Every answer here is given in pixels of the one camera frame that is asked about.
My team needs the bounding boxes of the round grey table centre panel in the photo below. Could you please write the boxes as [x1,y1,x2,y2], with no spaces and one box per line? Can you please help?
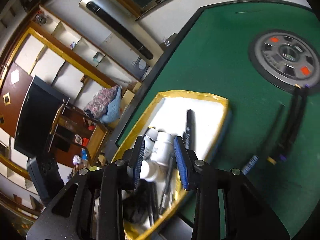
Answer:
[248,29,319,95]

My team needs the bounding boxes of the black television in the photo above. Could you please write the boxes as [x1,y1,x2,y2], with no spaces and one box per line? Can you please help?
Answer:
[14,76,69,158]

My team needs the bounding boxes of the tall silver tower fan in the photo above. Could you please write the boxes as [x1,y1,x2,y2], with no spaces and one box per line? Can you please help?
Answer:
[79,0,163,65]

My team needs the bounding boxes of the white wall shelf unit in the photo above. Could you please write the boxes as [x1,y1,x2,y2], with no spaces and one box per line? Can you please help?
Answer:
[9,5,141,108]

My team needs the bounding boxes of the gold rimmed white box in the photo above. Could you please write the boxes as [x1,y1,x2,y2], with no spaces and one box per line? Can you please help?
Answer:
[113,90,229,239]

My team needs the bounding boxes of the black marker purple cap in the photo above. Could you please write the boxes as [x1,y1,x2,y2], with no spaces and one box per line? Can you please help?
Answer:
[279,85,310,161]

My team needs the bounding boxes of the white plastic bottle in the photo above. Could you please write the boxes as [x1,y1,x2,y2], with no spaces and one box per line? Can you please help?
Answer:
[144,127,158,159]
[139,132,177,183]

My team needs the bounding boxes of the black marker beige cap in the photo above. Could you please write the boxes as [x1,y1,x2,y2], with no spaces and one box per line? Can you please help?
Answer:
[267,85,301,165]

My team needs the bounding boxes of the folded floral blue blanket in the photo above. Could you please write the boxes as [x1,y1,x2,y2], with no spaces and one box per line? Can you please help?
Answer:
[84,86,121,125]

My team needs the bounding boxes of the black marker sideways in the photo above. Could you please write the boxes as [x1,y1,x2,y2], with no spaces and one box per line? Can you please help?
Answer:
[183,109,195,151]

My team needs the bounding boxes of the wooden tv stand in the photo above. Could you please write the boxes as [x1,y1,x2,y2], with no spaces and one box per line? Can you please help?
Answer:
[49,100,112,167]

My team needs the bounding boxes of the slim black pen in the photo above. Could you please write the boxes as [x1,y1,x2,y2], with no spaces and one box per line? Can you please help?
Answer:
[259,103,285,156]

